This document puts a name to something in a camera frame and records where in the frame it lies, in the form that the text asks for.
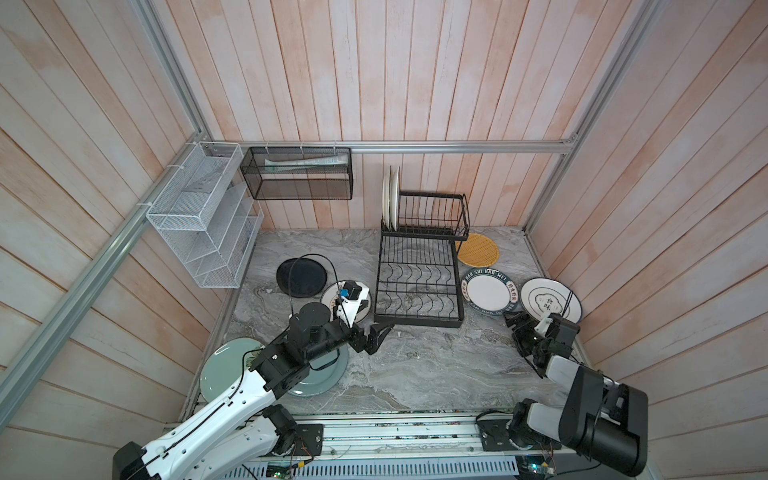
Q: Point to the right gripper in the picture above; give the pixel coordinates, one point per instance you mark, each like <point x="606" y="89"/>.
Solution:
<point x="518" y="331"/>

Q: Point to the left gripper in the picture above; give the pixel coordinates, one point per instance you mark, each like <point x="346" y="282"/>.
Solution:
<point x="358" y="343"/>

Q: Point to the white plate green patterned rim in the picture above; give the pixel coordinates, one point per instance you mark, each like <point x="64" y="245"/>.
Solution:
<point x="489" y="291"/>

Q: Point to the black wire dish rack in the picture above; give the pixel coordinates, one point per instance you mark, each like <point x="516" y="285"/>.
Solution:
<point x="418" y="281"/>

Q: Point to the cream floral plate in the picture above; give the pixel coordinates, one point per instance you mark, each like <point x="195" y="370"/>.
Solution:
<point x="386" y="200"/>

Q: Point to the orange sunburst plate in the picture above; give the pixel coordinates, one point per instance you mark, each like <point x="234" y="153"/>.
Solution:
<point x="394" y="195"/>
<point x="329" y="297"/>

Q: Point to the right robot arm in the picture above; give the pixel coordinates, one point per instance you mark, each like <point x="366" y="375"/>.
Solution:
<point x="602" y="420"/>

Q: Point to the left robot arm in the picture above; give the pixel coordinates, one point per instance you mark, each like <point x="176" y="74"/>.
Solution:
<point x="246" y="420"/>

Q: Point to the white plate cloud outline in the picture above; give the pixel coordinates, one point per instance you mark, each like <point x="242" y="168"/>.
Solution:
<point x="541" y="295"/>

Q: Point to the grey-green plain plate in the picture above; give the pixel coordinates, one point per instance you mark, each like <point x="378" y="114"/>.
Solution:
<point x="324" y="373"/>

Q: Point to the yellow woven round trivet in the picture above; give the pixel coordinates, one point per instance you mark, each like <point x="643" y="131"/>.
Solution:
<point x="477" y="251"/>

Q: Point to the black round plate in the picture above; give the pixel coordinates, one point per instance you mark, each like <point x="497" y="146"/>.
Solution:
<point x="301" y="277"/>

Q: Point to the light green flower plate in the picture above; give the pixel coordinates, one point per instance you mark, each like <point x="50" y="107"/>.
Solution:
<point x="225" y="366"/>

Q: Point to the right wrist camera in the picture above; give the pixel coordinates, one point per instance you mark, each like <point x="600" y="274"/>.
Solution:
<point x="544" y="323"/>

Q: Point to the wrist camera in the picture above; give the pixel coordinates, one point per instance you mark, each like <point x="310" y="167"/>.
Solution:
<point x="544" y="323"/>
<point x="352" y="302"/>

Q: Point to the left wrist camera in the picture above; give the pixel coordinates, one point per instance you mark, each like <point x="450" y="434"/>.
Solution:
<point x="352" y="302"/>

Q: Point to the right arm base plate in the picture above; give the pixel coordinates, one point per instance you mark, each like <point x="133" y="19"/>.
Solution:
<point x="495" y="436"/>

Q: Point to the aluminium front rail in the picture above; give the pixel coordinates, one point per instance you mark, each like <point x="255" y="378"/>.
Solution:
<point x="373" y="435"/>

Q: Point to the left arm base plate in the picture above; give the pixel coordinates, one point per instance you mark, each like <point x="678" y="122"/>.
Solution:
<point x="300" y="440"/>

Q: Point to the black mesh wall basket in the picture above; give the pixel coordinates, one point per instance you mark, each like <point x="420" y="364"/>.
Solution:
<point x="298" y="173"/>

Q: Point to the white mesh wall shelf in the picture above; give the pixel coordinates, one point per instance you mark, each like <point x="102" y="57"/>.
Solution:
<point x="207" y="215"/>

